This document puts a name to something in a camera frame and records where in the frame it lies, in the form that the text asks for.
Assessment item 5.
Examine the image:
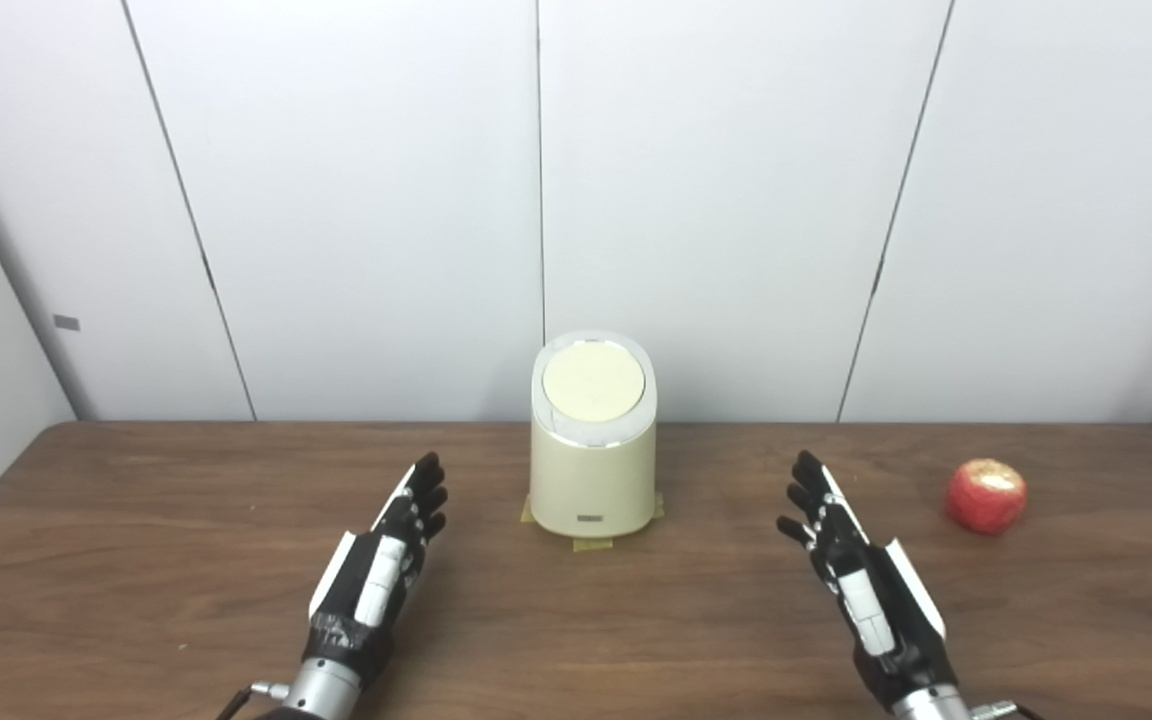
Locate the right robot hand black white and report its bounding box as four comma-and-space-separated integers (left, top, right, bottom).
776, 450, 959, 713

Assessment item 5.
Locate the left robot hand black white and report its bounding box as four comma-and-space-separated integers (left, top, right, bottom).
302, 452, 450, 691

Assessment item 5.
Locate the red apple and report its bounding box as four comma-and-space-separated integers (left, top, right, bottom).
946, 458, 1028, 535

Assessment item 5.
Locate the cream round bin lid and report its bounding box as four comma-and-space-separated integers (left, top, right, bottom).
542, 341, 647, 423

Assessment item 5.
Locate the cream-colored bin body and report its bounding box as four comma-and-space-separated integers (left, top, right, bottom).
529, 331, 659, 538

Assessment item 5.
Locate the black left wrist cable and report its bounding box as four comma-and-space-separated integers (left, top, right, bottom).
216, 682, 290, 720

